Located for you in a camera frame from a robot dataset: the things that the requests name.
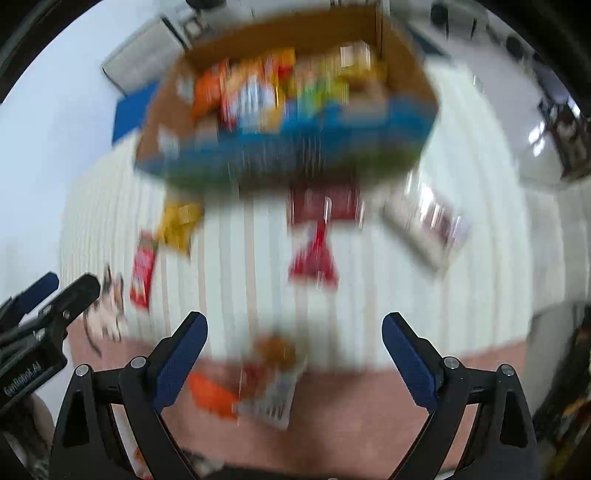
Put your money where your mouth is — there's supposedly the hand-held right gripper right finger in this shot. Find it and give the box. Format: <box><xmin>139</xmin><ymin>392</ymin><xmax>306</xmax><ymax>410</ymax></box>
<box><xmin>381</xmin><ymin>312</ymin><xmax>541</xmax><ymax>480</ymax></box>

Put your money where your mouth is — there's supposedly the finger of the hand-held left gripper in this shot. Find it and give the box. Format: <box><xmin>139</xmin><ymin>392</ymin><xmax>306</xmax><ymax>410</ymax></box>
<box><xmin>0</xmin><ymin>272</ymin><xmax>60</xmax><ymax>326</ymax></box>
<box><xmin>9</xmin><ymin>273</ymin><xmax>101</xmax><ymax>344</ymax></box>

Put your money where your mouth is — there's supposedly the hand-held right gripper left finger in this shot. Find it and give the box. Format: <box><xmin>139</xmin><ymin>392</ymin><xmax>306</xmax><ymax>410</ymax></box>
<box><xmin>48</xmin><ymin>311</ymin><xmax>208</xmax><ymax>480</ymax></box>

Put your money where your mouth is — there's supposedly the plain orange snack packet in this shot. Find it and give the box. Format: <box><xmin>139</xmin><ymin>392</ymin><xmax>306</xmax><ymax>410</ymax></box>
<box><xmin>189</xmin><ymin>371</ymin><xmax>241</xmax><ymax>421</ymax></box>

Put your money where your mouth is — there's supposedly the small red snack packet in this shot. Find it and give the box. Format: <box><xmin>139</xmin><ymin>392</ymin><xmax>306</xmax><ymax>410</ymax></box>
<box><xmin>129</xmin><ymin>231</ymin><xmax>160</xmax><ymax>310</ymax></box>

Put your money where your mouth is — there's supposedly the white cookie picture packet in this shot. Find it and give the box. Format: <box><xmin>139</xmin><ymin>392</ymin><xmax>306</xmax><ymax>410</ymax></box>
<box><xmin>233</xmin><ymin>335</ymin><xmax>308</xmax><ymax>428</ymax></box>

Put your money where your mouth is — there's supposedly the gold yellow snack packet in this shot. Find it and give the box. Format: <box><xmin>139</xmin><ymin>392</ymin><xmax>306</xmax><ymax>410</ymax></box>
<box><xmin>157</xmin><ymin>200</ymin><xmax>206</xmax><ymax>257</ymax></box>

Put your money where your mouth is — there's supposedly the large red snack packet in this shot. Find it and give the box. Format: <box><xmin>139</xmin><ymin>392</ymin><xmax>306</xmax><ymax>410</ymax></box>
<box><xmin>288</xmin><ymin>222</ymin><xmax>340</xmax><ymax>287</ymax></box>

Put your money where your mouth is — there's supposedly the white and brown biscuit packet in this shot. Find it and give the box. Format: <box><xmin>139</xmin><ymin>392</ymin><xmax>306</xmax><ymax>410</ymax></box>
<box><xmin>381</xmin><ymin>185</ymin><xmax>472</xmax><ymax>278</ymax></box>

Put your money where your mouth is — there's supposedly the dark red snack packet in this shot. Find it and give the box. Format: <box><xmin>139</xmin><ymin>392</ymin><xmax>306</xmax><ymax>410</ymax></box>
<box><xmin>286</xmin><ymin>185</ymin><xmax>365</xmax><ymax>227</ymax></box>

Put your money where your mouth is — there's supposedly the brown cardboard box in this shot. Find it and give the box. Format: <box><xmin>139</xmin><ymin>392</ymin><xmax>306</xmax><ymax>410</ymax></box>
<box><xmin>134</xmin><ymin>4</ymin><xmax>439</xmax><ymax>195</ymax></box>

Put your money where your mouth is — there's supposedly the white striped table mat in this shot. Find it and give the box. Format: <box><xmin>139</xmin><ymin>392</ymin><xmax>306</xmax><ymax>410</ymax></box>
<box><xmin>58</xmin><ymin>65</ymin><xmax>575</xmax><ymax>374</ymax></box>

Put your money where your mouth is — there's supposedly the blue cushion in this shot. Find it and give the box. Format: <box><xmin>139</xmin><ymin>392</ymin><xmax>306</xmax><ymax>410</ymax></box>
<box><xmin>112</xmin><ymin>78</ymin><xmax>167</xmax><ymax>144</ymax></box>

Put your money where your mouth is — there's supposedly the orange packet with white label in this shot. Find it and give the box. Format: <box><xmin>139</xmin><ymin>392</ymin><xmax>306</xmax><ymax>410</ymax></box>
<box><xmin>191</xmin><ymin>65</ymin><xmax>229</xmax><ymax>121</ymax></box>

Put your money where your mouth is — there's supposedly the white padded chair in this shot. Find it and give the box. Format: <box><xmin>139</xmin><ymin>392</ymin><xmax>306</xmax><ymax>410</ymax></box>
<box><xmin>102</xmin><ymin>14</ymin><xmax>195</xmax><ymax>95</ymax></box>

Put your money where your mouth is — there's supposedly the yellow noodle picture packet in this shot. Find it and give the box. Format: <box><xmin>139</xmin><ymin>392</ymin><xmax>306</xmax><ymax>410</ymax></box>
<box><xmin>219</xmin><ymin>58</ymin><xmax>282</xmax><ymax>132</ymax></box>

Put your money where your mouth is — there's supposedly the green candy bag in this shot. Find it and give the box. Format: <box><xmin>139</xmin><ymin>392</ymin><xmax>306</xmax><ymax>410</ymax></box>
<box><xmin>295</xmin><ymin>69</ymin><xmax>352</xmax><ymax>116</ymax></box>

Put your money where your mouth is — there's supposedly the yellow and grey noodle packet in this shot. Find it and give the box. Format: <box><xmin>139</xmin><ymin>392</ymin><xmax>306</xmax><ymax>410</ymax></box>
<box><xmin>268</xmin><ymin>46</ymin><xmax>298</xmax><ymax>100</ymax></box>

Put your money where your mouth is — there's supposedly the clear round cracker packet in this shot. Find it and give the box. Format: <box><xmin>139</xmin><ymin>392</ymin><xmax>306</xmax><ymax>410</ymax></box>
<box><xmin>337</xmin><ymin>41</ymin><xmax>384</xmax><ymax>84</ymax></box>

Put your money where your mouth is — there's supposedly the white weight bench frame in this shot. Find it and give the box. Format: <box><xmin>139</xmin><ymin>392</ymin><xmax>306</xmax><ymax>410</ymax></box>
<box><xmin>182</xmin><ymin>0</ymin><xmax>254</xmax><ymax>33</ymax></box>

